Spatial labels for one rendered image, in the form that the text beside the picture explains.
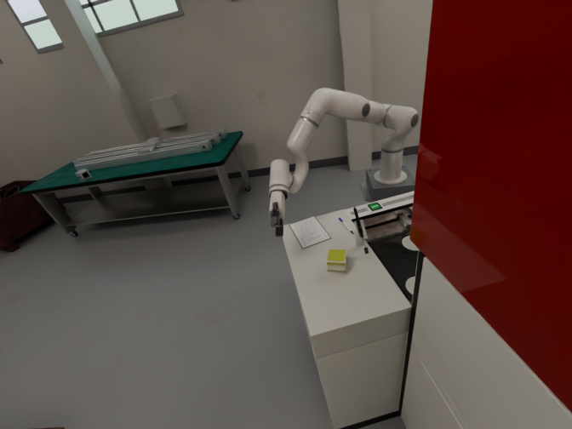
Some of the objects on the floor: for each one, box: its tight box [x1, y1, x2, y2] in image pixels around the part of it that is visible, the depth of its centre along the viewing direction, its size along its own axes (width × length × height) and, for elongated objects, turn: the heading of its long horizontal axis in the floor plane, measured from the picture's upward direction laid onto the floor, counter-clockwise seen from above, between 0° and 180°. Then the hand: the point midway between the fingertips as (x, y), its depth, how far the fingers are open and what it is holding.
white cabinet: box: [286, 252, 409, 429], centre depth 145 cm, size 64×96×82 cm, turn 116°
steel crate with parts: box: [0, 180, 66, 252], centre depth 395 cm, size 100×116×71 cm
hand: (277, 229), depth 103 cm, fingers open, 8 cm apart
